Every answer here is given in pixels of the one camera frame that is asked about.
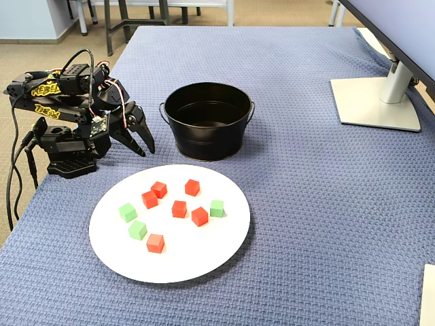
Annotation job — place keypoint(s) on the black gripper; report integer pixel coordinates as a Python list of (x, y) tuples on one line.
[(128, 119)]

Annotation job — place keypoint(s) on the red cube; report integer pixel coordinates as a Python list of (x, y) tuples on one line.
[(199, 216), (155, 243), (179, 208), (150, 199), (192, 187), (158, 189)]

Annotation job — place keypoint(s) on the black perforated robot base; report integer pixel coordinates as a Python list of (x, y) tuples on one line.
[(71, 168)]

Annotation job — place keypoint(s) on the white round plate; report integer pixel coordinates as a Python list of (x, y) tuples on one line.
[(204, 251)]

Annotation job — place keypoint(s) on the black metal bucket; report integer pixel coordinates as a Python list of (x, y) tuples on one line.
[(207, 142)]

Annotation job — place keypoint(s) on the green cube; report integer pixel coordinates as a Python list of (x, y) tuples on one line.
[(127, 212), (217, 208), (137, 230)]

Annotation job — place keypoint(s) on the white table leg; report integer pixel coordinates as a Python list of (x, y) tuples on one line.
[(83, 17)]

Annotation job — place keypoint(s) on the dark table leg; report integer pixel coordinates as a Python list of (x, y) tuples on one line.
[(185, 15)]

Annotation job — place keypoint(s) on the white table with leg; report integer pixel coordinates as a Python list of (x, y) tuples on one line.
[(230, 15)]

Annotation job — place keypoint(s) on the blue woven tablecloth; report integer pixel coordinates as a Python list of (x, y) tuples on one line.
[(306, 203)]

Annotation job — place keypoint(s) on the white desk legs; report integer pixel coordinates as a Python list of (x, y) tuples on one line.
[(334, 13)]

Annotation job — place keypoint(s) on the computer monitor screen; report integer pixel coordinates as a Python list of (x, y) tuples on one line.
[(401, 27)]

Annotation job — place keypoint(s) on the white flat board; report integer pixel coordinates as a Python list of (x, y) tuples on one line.
[(429, 299)]

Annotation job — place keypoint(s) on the small black camera circuit board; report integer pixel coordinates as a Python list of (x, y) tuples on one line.
[(99, 126)]

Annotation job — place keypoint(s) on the grey metal table frame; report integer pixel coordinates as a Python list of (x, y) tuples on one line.
[(108, 30)]

